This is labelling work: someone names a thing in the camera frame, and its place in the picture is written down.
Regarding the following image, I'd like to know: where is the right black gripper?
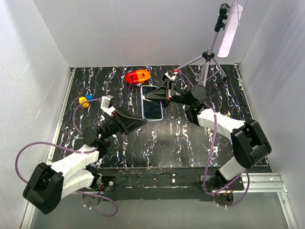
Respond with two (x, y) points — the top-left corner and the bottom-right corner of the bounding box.
(144, 79), (193, 109)

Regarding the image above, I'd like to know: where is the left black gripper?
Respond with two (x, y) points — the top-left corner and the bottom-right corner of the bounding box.
(101, 106), (149, 140)

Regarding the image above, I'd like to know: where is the phone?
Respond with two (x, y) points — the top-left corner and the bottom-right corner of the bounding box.
(141, 85), (163, 121)
(72, 138), (84, 151)

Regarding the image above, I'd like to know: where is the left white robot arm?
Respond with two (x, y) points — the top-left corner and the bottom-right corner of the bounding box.
(22, 107), (147, 214)

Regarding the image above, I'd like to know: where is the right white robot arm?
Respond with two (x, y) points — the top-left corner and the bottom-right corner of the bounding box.
(145, 79), (272, 190)

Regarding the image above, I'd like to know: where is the phone in blue case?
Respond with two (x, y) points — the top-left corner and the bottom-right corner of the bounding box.
(72, 138), (84, 151)

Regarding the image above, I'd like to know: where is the red orange toy boat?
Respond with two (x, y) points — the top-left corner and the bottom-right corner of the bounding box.
(125, 69), (151, 86)

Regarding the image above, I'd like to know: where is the blue toy block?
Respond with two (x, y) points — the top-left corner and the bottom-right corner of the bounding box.
(85, 94), (93, 100)

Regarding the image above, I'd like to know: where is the yellow toy block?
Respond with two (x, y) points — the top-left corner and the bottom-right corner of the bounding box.
(79, 97), (90, 108)

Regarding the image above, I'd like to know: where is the lilac tripod stand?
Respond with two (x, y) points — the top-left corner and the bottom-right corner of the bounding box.
(174, 3), (231, 86)

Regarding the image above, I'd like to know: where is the white light bar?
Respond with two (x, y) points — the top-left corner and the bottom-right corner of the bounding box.
(217, 0), (244, 58)

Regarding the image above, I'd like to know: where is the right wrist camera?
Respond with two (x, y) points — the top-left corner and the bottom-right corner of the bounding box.
(162, 70), (178, 82)

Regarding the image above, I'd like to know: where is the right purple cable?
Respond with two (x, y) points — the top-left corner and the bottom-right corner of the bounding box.
(177, 71), (250, 208)

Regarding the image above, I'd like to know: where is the purple cable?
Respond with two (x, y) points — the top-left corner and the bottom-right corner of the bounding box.
(15, 97), (119, 217)
(177, 71), (250, 208)

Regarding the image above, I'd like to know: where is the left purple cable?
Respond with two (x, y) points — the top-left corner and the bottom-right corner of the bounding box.
(15, 97), (119, 217)

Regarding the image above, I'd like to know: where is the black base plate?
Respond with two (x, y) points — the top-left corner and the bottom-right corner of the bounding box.
(73, 167), (246, 202)

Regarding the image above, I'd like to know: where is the aluminium frame rail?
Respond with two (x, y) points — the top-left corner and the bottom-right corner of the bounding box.
(19, 68), (289, 227)

